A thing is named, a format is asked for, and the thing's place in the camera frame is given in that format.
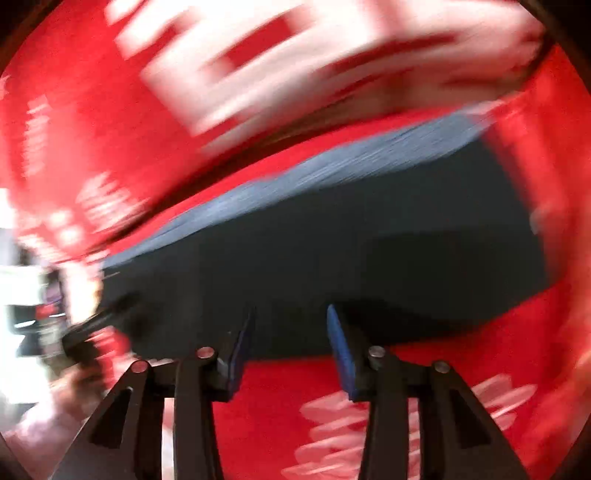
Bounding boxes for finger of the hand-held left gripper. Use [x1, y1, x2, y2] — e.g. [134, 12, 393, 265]
[62, 291, 141, 356]

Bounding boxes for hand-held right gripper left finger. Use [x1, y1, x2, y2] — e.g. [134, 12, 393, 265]
[51, 307, 256, 480]

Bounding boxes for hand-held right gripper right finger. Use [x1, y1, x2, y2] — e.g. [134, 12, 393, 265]
[326, 304, 532, 480]

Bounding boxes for dark pants with grey lining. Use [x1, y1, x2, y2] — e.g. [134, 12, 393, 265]
[99, 111, 555, 365]

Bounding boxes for person's left forearm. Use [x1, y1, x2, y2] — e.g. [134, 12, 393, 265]
[2, 392, 93, 446]

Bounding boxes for person's left hand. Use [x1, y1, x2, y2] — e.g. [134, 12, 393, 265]
[48, 360, 112, 418]

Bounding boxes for red printed blanket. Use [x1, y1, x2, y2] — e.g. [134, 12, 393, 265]
[92, 46, 591, 480]

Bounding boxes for red folded quilt white print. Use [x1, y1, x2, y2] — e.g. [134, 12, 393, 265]
[0, 0, 555, 259]

